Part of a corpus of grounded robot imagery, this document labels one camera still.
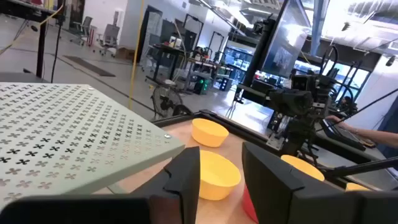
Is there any yellow plastic bowl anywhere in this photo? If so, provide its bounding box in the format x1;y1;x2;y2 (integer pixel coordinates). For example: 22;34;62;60
198;149;242;202
280;154;326;182
345;182;370;192

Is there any dark floor mat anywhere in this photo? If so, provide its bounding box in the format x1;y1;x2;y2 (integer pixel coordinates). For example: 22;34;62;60
63;55;116;78

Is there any thin black pole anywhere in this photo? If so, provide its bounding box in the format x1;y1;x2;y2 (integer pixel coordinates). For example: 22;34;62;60
49;0;66;84

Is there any yellow hanging cable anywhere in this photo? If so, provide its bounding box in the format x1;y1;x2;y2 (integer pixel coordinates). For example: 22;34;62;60
127;0;146;110

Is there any cardboard box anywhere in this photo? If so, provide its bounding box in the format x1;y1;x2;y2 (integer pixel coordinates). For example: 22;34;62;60
117;46;136;60

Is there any grey office chair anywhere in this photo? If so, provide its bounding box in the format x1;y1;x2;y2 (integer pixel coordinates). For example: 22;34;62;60
93;24;121;58
70;16;93;44

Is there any person's forearm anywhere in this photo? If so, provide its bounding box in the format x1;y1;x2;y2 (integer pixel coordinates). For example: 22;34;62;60
341;123;398;149

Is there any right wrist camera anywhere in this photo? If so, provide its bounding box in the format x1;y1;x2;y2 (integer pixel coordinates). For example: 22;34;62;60
291;75;310;92

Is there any black floor fan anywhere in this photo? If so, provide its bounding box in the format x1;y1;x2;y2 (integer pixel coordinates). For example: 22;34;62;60
151;84;184;121

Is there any red plastic bowl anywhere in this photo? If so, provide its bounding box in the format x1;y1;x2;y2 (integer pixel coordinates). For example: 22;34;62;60
242;183;259;224

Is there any black background table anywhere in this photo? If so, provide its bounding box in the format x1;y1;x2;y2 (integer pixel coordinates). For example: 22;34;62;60
146;43;187;85

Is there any person's hand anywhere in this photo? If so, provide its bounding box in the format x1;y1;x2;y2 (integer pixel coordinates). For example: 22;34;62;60
325;114;348;128

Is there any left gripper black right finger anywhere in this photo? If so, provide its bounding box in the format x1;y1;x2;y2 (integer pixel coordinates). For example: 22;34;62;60
241;141;398;224

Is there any black diagonal bar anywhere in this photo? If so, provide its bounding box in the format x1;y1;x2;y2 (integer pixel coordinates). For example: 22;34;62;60
323;155;398;180

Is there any black monitor stand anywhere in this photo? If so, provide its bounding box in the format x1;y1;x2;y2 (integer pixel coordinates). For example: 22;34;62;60
241;17;277;91

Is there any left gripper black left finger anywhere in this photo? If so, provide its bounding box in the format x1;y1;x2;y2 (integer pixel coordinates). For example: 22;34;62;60
0;146;201;224

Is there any black keyboard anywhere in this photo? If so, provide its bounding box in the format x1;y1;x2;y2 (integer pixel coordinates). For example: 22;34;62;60
320;119;376;152

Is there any black workbench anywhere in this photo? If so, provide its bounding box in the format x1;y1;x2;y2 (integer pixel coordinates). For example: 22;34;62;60
0;0;68;78

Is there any black computer monitor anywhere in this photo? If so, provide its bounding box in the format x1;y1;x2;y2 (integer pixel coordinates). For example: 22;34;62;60
260;0;315;78

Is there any black computer with green light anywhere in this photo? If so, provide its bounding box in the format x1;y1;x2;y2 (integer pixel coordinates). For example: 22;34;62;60
193;77;210;96

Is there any green perforated metal shelf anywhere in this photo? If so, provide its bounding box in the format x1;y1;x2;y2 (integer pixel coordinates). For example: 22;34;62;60
0;82;187;212

